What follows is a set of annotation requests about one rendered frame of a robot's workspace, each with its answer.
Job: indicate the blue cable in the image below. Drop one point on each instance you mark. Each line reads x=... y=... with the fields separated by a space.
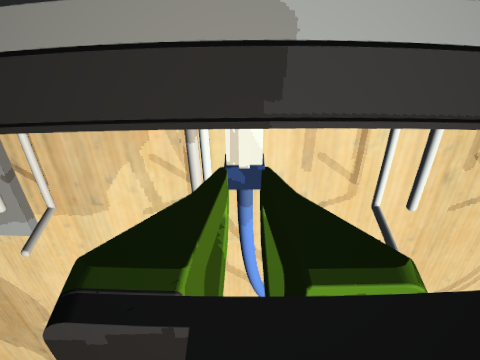
x=246 y=235

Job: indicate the network cable plug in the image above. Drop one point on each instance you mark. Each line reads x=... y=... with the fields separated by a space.
x=244 y=158

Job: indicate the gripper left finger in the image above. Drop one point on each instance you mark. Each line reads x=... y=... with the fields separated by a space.
x=181 y=248

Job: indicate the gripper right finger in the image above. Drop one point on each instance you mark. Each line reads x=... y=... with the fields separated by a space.
x=322 y=254

